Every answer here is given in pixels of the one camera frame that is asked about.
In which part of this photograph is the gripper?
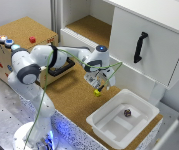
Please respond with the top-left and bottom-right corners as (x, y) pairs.
(84, 68), (109, 89)

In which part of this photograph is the purple block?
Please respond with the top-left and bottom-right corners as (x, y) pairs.
(123, 108), (133, 118)

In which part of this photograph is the yellow block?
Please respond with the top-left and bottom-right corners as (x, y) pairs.
(93, 88), (102, 98)

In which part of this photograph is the black drawer handle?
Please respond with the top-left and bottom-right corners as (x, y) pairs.
(46, 57), (76, 77)

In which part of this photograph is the white sliding door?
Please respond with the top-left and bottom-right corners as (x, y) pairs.
(108, 6), (179, 90)

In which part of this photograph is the white plastic box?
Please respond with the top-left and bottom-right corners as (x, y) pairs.
(85, 88), (161, 150)

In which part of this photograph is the blue button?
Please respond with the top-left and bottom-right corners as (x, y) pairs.
(4, 38), (15, 48)

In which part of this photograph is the white cabinet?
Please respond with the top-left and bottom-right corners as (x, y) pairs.
(59, 0), (179, 108)

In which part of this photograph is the red button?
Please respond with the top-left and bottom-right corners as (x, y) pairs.
(0, 34), (8, 44)

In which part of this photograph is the black door handle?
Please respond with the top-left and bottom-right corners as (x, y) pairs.
(133, 31), (149, 64)

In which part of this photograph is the green cable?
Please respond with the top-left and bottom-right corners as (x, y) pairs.
(22, 46), (124, 150)

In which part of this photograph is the green button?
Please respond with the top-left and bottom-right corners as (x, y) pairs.
(10, 44), (22, 52)

